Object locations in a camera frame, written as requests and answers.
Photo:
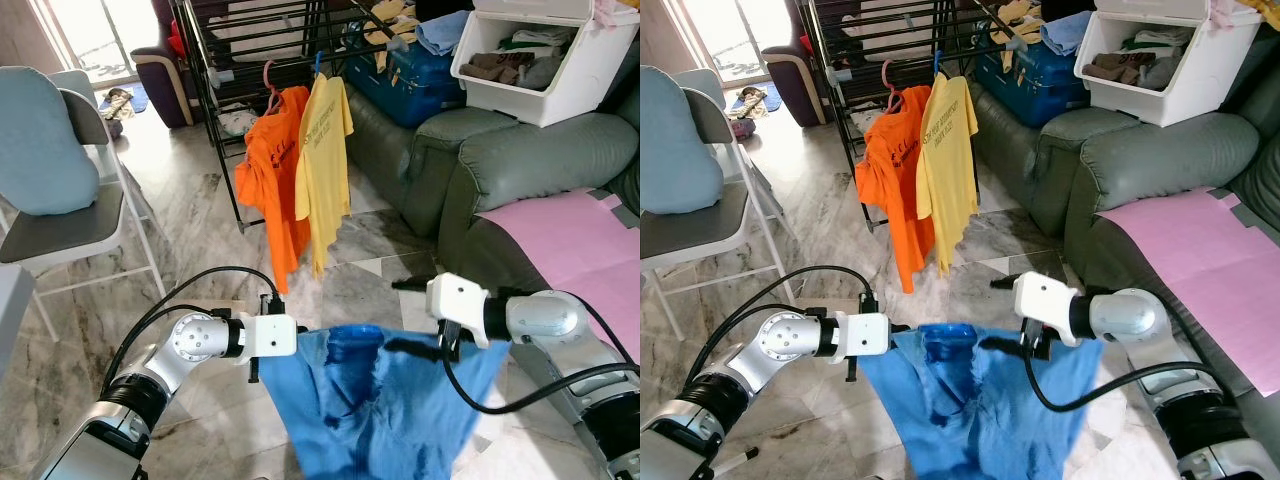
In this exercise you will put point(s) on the blue shirt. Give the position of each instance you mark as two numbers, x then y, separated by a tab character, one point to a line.
400	430
1000	430

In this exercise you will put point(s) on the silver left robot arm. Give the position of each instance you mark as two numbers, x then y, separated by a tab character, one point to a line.
785	340
195	340

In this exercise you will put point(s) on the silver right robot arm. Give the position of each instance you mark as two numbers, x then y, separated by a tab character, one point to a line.
545	315
1130	315

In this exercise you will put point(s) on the pink hanger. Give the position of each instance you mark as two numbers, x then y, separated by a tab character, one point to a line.
266	84
884	82

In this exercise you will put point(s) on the yellow printed shirt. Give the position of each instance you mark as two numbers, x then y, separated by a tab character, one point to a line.
325	150
948	150

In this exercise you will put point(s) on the pink mat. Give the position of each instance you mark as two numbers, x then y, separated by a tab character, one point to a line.
570	250
1200	260

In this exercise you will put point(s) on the orange shirt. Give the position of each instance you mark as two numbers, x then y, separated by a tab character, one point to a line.
890	170
270	170

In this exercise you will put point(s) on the grey green sofa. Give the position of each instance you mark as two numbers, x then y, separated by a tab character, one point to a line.
1150	160
520	160

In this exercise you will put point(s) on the blue suitcase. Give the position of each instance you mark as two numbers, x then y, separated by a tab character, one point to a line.
1035	90
410	95

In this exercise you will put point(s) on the grey folding chair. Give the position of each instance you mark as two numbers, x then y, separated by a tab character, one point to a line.
690	235
60	235

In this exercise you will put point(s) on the brown garment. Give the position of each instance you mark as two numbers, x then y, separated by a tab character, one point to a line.
495	68
1112	68

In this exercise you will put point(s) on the white storage bin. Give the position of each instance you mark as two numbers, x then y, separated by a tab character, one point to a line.
1180	105
560	105

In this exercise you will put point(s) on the black clothes drying rack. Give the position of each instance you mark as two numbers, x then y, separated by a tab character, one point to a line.
970	47
350	52

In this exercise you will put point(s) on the grey garment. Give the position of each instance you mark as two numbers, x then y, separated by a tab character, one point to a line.
545	72
1163	72

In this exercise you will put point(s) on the purple floor toy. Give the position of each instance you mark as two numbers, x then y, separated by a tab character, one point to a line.
113	128
742	128

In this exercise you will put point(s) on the light blue towel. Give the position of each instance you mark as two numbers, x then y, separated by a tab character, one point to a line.
445	32
1068	32

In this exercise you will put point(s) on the purple armchair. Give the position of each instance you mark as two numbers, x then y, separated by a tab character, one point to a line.
800	90
160	85

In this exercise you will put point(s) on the blue floor mat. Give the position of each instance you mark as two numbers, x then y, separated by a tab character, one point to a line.
143	98
780	97

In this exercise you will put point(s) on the mustard yellow garment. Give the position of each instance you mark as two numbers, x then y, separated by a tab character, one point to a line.
395	22
1015	15

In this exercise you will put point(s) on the green garment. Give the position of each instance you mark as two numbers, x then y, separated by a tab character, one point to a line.
520	42
1140	42

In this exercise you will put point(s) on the brown sandals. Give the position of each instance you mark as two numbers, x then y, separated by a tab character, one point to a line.
752	100
120	100

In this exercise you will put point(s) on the black garment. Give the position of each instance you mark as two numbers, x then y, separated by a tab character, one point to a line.
445	8
1068	8

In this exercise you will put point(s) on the light blue cushion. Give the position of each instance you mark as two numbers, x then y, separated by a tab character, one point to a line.
40	140
675	140

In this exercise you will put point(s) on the glass balcony door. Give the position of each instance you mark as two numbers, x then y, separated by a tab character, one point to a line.
100	40
740	35

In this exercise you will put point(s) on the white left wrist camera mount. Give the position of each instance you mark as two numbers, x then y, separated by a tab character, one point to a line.
270	335
862	335

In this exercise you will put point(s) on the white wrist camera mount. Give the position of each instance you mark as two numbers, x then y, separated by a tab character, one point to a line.
458	297
862	335
270	335
1045	296

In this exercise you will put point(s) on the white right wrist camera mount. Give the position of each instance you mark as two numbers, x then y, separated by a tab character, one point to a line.
1045	296
458	297

